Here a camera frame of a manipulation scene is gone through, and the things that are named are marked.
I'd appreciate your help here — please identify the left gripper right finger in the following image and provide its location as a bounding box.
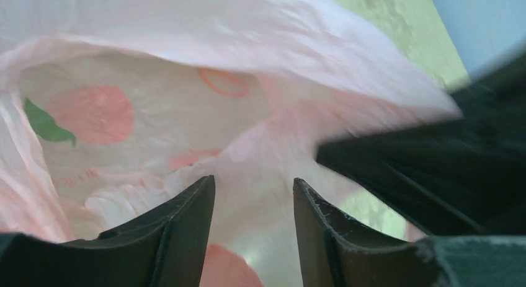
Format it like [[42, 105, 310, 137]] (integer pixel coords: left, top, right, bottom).
[[293, 178, 525, 287]]

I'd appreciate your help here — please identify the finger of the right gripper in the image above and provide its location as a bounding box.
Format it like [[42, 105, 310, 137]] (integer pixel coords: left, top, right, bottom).
[[316, 55, 525, 236]]

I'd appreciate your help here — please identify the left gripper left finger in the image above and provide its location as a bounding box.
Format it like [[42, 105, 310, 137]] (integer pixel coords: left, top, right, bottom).
[[1, 175, 215, 287]]

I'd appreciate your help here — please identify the pink plastic bag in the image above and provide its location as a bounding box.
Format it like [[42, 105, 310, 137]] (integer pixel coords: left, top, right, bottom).
[[1, 0, 460, 286]]

